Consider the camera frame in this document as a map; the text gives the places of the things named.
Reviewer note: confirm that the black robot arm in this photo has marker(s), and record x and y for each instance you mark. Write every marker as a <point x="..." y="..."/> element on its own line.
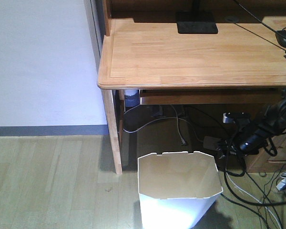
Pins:
<point x="275" y="117"/>

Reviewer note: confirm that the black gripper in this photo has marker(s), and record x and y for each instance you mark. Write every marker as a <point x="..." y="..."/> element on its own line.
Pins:
<point x="249" y="140"/>

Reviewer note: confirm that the black computer mouse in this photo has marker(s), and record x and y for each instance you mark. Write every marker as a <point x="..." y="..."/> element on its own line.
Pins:
<point x="281" y="38"/>

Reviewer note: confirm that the wooden desk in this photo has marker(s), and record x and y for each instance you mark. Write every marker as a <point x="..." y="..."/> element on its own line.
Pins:
<point x="142" y="49"/>

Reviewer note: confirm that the white paper trash bin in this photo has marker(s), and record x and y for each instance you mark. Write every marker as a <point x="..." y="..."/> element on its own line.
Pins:
<point x="176" y="188"/>

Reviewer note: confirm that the black monitor stand base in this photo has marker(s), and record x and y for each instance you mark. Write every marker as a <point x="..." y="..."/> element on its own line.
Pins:
<point x="196" y="23"/>

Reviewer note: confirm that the white power strip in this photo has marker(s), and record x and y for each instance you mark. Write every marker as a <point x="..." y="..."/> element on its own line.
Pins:
<point x="211" y="143"/>

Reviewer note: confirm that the white blue cylinder under desk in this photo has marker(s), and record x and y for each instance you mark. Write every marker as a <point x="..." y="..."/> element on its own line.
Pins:
<point x="131" y="97"/>

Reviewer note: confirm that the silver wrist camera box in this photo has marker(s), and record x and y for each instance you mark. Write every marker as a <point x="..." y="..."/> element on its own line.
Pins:
<point x="235" y="117"/>

